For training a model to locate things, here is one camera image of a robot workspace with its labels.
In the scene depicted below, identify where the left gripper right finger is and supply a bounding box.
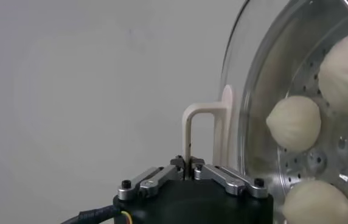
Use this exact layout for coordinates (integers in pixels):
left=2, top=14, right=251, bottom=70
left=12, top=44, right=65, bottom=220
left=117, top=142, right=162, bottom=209
left=189, top=155, right=269, bottom=200

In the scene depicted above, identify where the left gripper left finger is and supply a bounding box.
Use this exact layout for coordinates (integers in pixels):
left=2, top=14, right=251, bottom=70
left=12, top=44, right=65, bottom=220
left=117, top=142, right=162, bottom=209
left=117, top=155, right=187, bottom=201

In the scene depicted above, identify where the glass lid with cream handle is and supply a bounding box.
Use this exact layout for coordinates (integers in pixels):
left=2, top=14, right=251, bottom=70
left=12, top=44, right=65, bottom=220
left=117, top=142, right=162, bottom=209
left=181, top=0, right=348, bottom=224

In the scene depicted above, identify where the white steamed baozi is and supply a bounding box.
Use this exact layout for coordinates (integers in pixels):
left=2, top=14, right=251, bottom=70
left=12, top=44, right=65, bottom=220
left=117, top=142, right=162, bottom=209
left=282, top=179, right=348, bottom=224
left=318, top=32, right=348, bottom=118
left=265, top=96, right=322, bottom=153

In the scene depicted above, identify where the perforated steel steamer basket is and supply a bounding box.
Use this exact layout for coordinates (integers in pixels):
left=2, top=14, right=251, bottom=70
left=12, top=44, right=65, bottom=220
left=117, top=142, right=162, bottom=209
left=237, top=0, right=348, bottom=224

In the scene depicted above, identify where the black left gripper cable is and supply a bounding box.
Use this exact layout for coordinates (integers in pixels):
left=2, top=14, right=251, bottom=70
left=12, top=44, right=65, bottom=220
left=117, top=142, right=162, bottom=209
left=60, top=204, right=132, bottom=224

